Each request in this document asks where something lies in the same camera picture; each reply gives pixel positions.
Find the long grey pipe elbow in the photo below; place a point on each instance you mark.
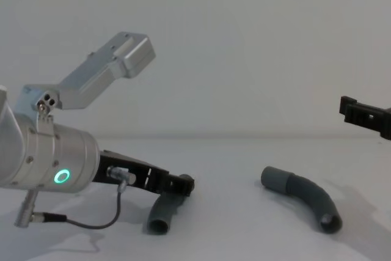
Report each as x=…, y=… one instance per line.
x=308, y=188

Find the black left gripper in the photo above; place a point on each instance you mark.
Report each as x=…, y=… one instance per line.
x=134, y=172

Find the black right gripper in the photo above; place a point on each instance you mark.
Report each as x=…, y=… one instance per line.
x=388, y=123

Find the short grey pipe elbow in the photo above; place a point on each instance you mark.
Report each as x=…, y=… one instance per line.
x=159, y=216

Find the white table cloth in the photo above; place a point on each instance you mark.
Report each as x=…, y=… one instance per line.
x=232, y=227

